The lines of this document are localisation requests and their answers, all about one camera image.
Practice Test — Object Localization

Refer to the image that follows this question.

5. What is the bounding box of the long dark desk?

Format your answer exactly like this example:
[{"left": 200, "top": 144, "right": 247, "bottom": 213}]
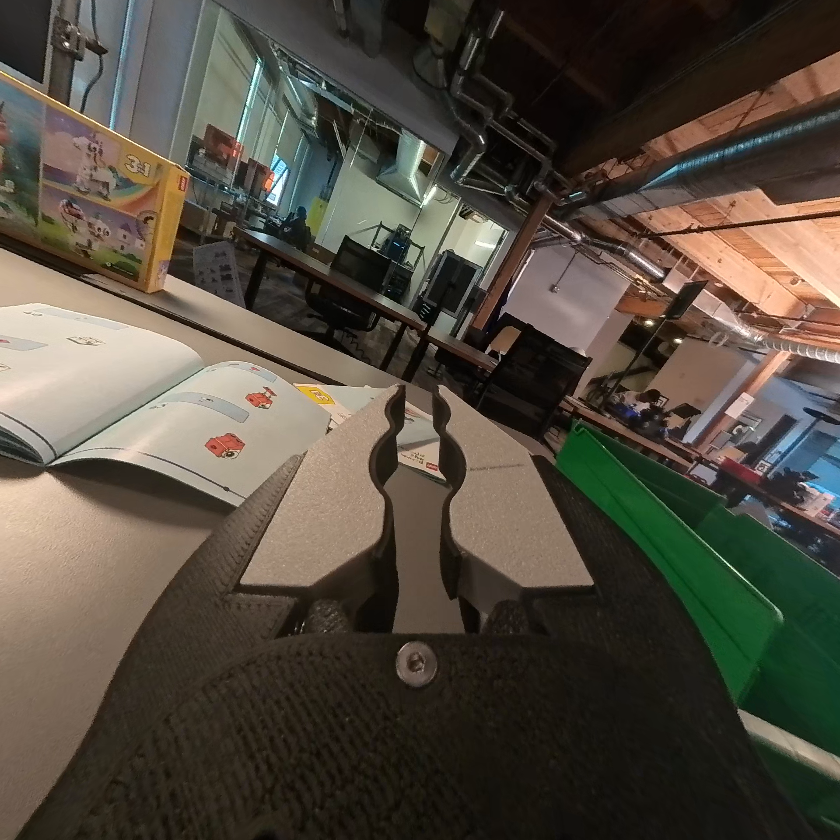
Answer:
[{"left": 231, "top": 225, "right": 429, "bottom": 383}]

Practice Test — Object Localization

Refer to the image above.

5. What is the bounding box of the black hanging monitor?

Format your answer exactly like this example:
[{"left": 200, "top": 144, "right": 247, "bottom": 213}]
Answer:
[{"left": 658, "top": 280, "right": 710, "bottom": 322}]

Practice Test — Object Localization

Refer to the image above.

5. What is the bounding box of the large grey ceiling duct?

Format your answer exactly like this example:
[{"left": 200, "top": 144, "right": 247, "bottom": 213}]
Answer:
[{"left": 570, "top": 97, "right": 840, "bottom": 225}]

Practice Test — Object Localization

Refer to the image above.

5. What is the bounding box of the grey framed screen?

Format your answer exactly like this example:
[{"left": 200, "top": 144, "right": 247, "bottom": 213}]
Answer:
[{"left": 0, "top": 0, "right": 55, "bottom": 88}]

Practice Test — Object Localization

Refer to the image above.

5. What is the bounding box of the black mesh office chair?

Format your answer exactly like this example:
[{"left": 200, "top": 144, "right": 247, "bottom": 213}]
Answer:
[{"left": 471, "top": 314, "right": 593, "bottom": 437}]

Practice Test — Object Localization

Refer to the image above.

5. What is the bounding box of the office chair beige back panel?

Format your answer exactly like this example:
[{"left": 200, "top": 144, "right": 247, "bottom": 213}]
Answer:
[{"left": 486, "top": 314, "right": 526, "bottom": 370}]

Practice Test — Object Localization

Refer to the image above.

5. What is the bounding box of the yellow lego set box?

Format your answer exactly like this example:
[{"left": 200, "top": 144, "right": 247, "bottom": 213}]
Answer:
[{"left": 0, "top": 70, "right": 193, "bottom": 294}]

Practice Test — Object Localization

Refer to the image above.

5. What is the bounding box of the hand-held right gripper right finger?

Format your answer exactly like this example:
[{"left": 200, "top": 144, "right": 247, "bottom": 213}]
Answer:
[{"left": 433, "top": 385, "right": 602, "bottom": 603}]

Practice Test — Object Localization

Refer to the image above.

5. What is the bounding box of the dark wooden desk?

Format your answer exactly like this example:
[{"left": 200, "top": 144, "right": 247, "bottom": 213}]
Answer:
[{"left": 425, "top": 330, "right": 500, "bottom": 389}]

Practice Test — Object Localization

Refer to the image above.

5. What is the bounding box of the closed lego instruction booklet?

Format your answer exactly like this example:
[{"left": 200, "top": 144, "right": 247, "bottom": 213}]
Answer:
[{"left": 292, "top": 383, "right": 455, "bottom": 488}]

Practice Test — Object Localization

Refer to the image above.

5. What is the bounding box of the open lego instruction booklet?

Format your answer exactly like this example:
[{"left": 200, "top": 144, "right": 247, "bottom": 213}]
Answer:
[{"left": 0, "top": 302, "right": 333, "bottom": 508}]

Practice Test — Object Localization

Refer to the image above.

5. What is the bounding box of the green plastic bin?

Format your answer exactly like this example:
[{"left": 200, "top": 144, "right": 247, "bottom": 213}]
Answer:
[{"left": 554, "top": 419, "right": 840, "bottom": 840}]

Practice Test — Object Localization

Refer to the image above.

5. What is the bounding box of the printed grey sheet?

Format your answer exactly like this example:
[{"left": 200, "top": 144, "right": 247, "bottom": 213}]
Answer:
[{"left": 192, "top": 239, "right": 255, "bottom": 311}]

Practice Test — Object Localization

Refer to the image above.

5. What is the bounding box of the silver flexible ventilation duct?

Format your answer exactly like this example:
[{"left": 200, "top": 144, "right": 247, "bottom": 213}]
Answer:
[{"left": 714, "top": 310, "right": 840, "bottom": 360}]

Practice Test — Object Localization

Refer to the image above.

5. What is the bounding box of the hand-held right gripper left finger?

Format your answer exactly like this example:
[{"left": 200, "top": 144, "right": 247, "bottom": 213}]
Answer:
[{"left": 238, "top": 385, "right": 406, "bottom": 599}]

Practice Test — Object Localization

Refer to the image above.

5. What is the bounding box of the black screen stand pole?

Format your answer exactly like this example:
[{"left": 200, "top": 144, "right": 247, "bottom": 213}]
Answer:
[{"left": 51, "top": 0, "right": 109, "bottom": 107}]

